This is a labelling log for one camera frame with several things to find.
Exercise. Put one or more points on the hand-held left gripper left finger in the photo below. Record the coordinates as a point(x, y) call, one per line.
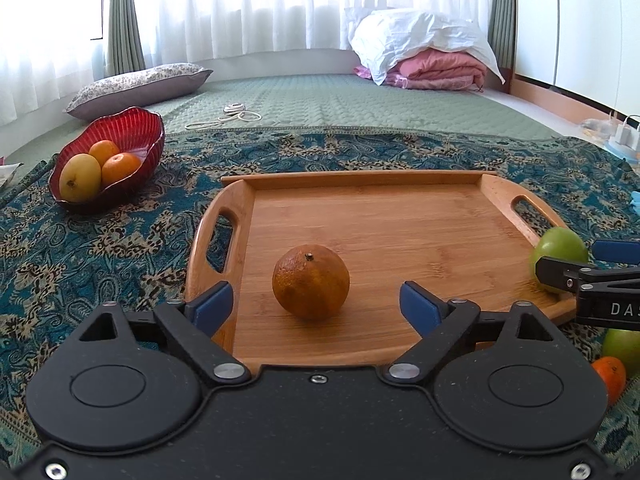
point(212, 306)

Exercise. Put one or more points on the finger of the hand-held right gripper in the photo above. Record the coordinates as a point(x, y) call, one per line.
point(555, 272)
point(617, 251)

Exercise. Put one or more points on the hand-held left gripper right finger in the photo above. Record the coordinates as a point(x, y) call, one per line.
point(420, 308)

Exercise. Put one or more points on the green apple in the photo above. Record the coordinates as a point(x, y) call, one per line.
point(560, 242)
point(625, 347)

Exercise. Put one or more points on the small orange tangerine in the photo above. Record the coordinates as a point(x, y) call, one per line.
point(610, 377)

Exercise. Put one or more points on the wooden tray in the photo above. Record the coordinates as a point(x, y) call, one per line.
point(375, 220)

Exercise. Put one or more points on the large dark orange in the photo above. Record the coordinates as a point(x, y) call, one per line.
point(310, 282)

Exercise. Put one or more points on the light blue cloth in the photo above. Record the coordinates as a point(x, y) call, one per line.
point(635, 204)

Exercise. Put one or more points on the light blue power strip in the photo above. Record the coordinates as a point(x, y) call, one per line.
point(622, 151)

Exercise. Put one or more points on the teal paisley blanket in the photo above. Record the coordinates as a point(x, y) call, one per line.
point(125, 240)

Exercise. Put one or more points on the white charger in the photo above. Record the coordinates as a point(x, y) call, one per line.
point(635, 135)
point(622, 134)

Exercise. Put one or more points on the clear plastic wrapper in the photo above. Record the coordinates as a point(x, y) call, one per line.
point(596, 129)

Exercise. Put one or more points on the orange in red bowl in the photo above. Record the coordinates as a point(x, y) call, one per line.
point(121, 169)
point(104, 151)

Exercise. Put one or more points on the yellow mango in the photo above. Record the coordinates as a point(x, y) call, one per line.
point(79, 177)

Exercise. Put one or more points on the red ribbed bowl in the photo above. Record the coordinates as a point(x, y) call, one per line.
point(125, 125)

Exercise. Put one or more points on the green quilted mat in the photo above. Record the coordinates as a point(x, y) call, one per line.
point(325, 100)

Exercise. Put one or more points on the floral pillow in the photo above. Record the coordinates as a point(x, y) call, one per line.
point(135, 87)

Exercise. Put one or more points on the pink folded blanket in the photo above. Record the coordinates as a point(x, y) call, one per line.
point(440, 70)

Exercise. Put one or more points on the white wardrobe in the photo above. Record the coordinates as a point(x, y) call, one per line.
point(575, 20)

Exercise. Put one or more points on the green curtain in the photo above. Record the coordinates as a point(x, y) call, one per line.
point(122, 20)
point(501, 10)

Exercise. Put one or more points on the white duvet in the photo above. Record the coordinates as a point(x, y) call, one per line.
point(415, 30)

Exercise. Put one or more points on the white sheer curtain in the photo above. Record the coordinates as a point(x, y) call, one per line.
point(250, 10)

